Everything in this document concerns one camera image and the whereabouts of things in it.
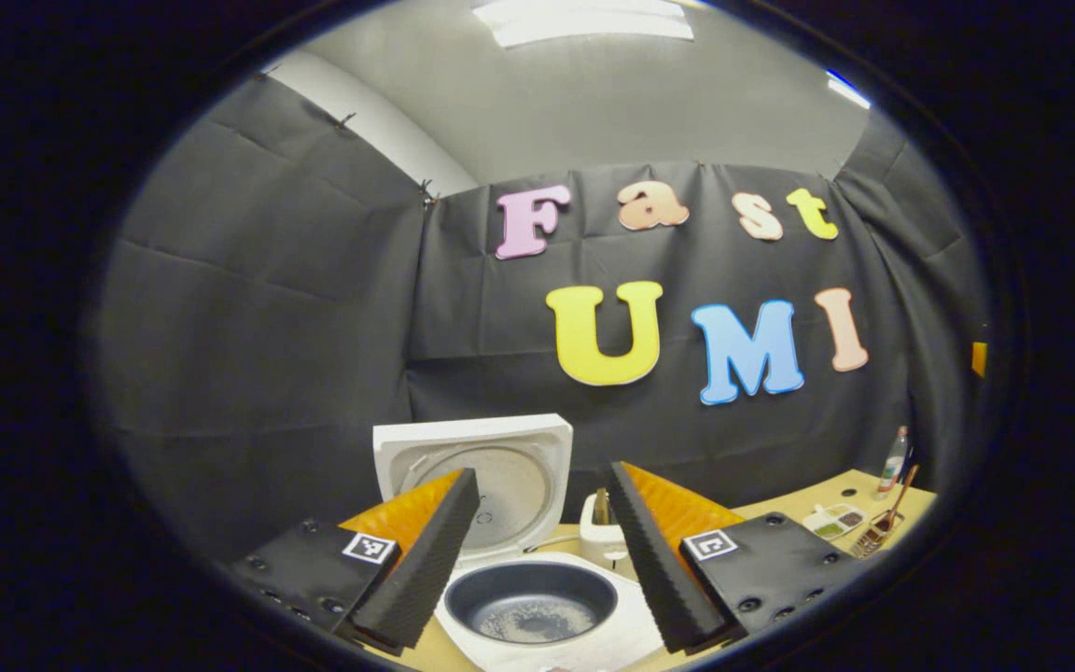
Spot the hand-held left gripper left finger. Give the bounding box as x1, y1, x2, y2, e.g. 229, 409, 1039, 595
220, 467, 482, 654

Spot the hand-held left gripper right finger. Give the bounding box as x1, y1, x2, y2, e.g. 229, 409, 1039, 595
607, 460, 874, 654

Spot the white rice cooker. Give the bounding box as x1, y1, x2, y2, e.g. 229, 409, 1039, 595
372, 413, 667, 672

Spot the brown wooden spoon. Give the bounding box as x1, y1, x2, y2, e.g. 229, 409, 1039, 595
878, 464, 919, 538

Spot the white toaster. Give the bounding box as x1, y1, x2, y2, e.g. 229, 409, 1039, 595
579, 492, 632, 570

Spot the clear plastic water bottle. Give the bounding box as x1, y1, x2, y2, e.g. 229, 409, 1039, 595
878, 427, 910, 496

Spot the white divided dish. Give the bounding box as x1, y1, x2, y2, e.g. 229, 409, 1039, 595
803, 502, 867, 542

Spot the black backdrop cloth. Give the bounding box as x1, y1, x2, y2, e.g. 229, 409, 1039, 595
94, 75, 991, 561

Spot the small ceiling light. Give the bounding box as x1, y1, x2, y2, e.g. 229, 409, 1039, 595
825, 70, 873, 110

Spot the large ceiling light panel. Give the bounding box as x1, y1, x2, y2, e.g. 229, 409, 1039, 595
472, 0, 695, 48

